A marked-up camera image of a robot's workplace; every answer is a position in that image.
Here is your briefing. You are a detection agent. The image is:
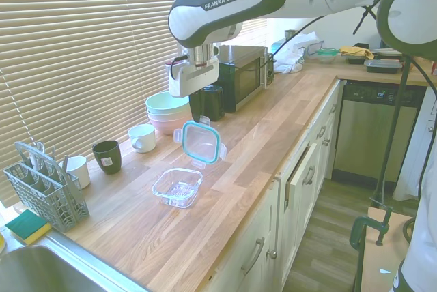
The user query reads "grey plastic cutlery basket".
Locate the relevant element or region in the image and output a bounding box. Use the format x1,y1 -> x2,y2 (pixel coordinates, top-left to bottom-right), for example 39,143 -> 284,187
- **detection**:
2,141 -> 90,233

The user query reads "narrow beige window blind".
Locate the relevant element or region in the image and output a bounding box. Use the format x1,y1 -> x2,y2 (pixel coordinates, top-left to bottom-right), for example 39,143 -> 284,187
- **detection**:
218,0 -> 270,48

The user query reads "square clear glass food container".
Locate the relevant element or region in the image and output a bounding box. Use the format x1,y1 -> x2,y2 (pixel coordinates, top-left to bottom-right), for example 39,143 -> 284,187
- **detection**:
152,167 -> 205,209

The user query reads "black tray with clear lid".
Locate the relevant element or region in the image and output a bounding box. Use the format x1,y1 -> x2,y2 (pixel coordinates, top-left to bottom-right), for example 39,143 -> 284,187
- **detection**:
363,59 -> 404,74

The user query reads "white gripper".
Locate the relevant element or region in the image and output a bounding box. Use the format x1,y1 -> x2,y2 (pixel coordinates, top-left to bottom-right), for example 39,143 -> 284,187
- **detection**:
168,56 -> 220,124

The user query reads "green and yellow sponge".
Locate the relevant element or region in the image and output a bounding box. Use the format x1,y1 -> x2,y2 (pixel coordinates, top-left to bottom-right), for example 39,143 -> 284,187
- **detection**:
4,209 -> 53,246

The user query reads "white kitchen cabinet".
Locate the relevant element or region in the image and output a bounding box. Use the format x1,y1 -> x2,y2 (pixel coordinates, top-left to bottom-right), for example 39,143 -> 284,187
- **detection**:
204,80 -> 346,292

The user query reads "black camera stand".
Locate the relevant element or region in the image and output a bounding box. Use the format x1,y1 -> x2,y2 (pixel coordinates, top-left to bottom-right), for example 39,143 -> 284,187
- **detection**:
370,53 -> 410,209

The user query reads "small black plug-in device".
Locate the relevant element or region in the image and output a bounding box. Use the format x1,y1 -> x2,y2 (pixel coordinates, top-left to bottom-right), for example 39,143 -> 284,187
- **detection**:
262,52 -> 276,85

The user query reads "stainless steel dishwasher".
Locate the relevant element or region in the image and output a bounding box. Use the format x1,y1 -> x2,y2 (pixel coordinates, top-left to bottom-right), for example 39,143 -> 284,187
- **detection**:
333,80 -> 427,186

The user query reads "wooden mounting board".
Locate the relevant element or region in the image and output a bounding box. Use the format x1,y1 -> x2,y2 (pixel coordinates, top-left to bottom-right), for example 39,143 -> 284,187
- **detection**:
360,206 -> 416,292

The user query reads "pink bowl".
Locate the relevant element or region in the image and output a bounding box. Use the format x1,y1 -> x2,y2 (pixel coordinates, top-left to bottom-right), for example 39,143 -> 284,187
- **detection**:
147,111 -> 193,136

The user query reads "open white cabinet door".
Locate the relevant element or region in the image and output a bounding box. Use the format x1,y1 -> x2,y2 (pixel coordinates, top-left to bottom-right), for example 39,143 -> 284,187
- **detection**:
285,143 -> 320,209

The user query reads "white plastic bag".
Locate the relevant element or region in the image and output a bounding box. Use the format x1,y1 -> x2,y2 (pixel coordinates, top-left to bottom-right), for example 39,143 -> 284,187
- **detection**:
272,31 -> 324,74

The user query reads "large beige window blind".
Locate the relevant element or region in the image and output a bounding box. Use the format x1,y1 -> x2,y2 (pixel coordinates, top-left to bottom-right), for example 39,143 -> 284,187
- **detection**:
0,0 -> 211,208

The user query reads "stainless steel sink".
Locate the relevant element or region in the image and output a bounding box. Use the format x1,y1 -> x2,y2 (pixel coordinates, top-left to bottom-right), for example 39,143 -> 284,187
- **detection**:
0,230 -> 151,292

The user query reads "clear lid with teal seal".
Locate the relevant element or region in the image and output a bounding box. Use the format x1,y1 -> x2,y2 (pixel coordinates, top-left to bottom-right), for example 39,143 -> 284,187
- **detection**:
173,116 -> 228,171

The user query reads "green metal clamp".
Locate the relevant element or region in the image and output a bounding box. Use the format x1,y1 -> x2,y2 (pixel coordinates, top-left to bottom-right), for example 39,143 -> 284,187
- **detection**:
348,196 -> 393,292

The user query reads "bowl with green lid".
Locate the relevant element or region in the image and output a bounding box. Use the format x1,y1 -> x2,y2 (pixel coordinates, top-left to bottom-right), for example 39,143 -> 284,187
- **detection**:
317,47 -> 340,64

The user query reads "mint green bowl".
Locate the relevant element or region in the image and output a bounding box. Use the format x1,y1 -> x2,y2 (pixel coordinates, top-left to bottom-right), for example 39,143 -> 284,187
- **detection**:
145,91 -> 191,115

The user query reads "thin black cable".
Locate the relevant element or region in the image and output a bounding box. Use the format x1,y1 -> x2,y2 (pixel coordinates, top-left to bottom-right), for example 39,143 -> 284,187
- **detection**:
261,1 -> 380,88

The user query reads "yellow cloth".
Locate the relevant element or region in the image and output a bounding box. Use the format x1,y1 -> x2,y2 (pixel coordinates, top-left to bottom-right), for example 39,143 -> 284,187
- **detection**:
339,45 -> 375,60

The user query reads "black and steel microwave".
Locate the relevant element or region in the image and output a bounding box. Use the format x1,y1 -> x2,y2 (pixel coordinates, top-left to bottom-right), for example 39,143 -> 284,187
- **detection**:
217,45 -> 268,113

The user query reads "white mug with handle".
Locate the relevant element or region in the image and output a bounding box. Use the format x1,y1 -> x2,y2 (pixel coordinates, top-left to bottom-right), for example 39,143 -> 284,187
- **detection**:
128,123 -> 157,154

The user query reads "metal utensil in basket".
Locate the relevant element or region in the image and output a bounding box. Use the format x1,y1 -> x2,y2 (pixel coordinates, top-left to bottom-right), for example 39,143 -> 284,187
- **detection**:
31,141 -> 47,169

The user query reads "white plain cup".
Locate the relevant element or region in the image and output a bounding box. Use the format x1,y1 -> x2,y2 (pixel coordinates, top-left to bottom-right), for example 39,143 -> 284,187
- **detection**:
58,156 -> 91,190

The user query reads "black cup with label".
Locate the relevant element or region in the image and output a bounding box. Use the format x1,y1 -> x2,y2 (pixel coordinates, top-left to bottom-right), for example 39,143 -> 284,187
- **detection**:
91,140 -> 122,175

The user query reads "thick black cable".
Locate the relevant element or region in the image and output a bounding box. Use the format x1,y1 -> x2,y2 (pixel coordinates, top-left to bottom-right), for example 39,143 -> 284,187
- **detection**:
402,51 -> 437,102

